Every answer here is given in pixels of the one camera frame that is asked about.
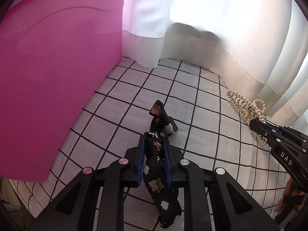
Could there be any gold pearl hair claw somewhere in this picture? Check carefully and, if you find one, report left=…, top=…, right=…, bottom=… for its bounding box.
left=226, top=89, right=267, bottom=144

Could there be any person's right hand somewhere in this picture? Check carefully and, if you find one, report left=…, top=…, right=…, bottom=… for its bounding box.
left=274, top=177, right=307, bottom=212

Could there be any black grid bedsheet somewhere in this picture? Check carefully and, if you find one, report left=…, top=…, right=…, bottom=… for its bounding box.
left=11, top=58, right=289, bottom=228

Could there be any white sheer curtain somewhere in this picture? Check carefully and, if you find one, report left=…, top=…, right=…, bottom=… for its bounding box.
left=123, top=0, right=307, bottom=132

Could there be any pink plastic basin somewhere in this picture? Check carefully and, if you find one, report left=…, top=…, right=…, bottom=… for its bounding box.
left=1, top=0, right=124, bottom=182

